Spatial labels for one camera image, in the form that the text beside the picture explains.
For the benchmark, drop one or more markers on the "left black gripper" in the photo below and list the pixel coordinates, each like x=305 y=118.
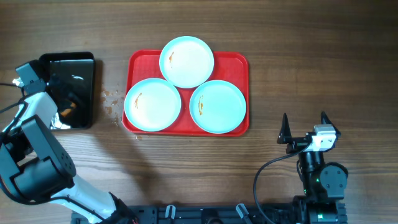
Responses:
x=62 y=87

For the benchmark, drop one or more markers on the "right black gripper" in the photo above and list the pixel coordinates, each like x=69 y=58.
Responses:
x=297 y=144

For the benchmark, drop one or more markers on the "orange green scrub sponge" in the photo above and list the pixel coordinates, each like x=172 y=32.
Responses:
x=67 y=108

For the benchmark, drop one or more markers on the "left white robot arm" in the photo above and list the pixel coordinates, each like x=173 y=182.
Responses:
x=35 y=167

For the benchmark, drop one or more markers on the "red plastic tray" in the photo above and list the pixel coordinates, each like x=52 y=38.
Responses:
x=229 y=66

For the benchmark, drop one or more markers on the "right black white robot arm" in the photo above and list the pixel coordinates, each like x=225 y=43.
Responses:
x=323 y=183

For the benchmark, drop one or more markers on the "black water tray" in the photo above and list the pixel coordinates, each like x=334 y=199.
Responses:
x=78 y=70

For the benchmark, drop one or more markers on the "light blue plate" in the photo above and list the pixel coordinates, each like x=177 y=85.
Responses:
x=152 y=104
x=186 y=62
x=217 y=107

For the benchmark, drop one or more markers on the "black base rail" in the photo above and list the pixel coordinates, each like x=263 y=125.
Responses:
x=231 y=215

